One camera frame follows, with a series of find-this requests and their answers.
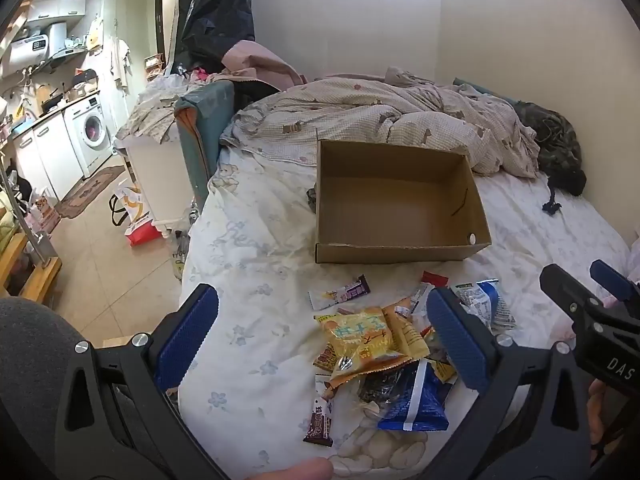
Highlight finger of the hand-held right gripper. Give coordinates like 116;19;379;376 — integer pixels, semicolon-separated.
540;264;603;341
590;259;636;305

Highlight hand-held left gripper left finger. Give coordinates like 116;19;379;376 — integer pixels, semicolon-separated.
52;282;236;480

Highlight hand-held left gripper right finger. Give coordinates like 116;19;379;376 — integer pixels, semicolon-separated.
425;286;601;480

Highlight white and blue snack packet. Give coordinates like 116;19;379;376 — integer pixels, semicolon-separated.
450;279;517;333

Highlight blue snack bag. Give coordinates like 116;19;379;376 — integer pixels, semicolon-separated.
377;360;451;432

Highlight yellow snack packet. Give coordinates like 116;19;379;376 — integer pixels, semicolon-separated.
314;307;418;387

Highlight brown cardboard box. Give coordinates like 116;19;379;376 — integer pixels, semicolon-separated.
314;139;492;265

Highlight person's right hand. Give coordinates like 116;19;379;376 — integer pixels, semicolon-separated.
588;379;610;466

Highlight person's left hand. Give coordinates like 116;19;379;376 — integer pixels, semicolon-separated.
249;458;334;480

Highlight orange snack packet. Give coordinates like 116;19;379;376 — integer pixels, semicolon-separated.
382;297;431;361

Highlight white and red snack packet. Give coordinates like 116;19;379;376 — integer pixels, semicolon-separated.
409;270;449;317

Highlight clear plastic bottle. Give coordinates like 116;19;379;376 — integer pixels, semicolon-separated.
171;230;192;281

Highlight dark clear snack packet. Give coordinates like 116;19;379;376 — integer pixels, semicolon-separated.
357;365;416;411

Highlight red bag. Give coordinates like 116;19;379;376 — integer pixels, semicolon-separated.
125;217;163;247

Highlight purple and white bar packet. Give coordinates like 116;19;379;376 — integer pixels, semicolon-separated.
307;275;372;312

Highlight small brown snack packet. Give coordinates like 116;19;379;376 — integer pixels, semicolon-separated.
314;345;341;373

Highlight white and yellow shopping bag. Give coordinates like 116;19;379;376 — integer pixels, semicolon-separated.
110;185;151;228

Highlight camouflage cloth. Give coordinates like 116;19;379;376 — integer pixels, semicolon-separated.
510;101;587;197

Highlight brown and white bar packet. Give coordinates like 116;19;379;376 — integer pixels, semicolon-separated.
303;375;335;447

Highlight white bedside cabinet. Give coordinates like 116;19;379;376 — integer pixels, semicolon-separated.
117;132;198;238

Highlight brown floor rug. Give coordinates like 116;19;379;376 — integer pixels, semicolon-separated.
54;165;126;220

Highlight teal padded headboard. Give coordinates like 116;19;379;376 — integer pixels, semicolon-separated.
174;80;236;201

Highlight white washing machine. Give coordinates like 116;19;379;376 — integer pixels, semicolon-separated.
64;91;115;177

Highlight crumpled patterned cloth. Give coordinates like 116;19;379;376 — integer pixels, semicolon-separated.
116;75;201;146

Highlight dark green pillow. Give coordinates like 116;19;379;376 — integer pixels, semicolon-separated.
452;77;516;106

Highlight white kitchen cabinets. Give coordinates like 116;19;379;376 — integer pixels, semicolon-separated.
12;110;83;201

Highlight beige patterned quilt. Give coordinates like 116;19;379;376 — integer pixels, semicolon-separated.
220;66;543;178

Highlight pink cloth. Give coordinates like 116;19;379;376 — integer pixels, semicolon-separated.
220;40;306;91

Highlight hanging white garment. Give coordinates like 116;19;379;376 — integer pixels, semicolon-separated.
107;37;132;91

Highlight black plastic bag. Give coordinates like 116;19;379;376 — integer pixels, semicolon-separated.
172;0;256;73

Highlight white water heater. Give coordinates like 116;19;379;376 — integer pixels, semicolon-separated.
0;22;68;78

